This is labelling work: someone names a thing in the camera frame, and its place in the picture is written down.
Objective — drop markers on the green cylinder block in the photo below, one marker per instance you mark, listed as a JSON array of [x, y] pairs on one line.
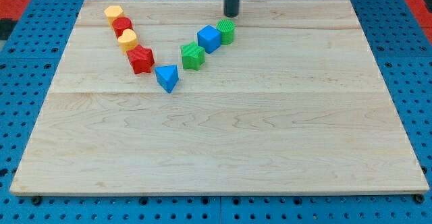
[[227, 30]]

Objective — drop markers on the blue triangle block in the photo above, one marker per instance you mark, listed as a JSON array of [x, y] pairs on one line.
[[167, 77]]

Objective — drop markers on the green star block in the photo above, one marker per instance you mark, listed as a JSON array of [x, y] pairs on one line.
[[193, 56]]

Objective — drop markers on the light wooden board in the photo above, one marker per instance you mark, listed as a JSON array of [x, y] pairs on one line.
[[296, 105]]

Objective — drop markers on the blue cube block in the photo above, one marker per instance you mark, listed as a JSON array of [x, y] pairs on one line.
[[209, 38]]

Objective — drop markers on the red star block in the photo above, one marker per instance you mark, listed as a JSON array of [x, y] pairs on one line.
[[141, 59]]

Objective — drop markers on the yellow heart block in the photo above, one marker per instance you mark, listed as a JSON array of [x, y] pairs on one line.
[[127, 41]]

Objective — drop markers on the red cylinder block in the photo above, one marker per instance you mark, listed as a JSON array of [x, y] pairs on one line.
[[121, 24]]

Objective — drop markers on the yellow hexagon block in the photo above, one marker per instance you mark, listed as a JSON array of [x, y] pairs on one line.
[[112, 13]]

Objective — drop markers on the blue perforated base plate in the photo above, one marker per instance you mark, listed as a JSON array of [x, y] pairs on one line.
[[32, 53]]

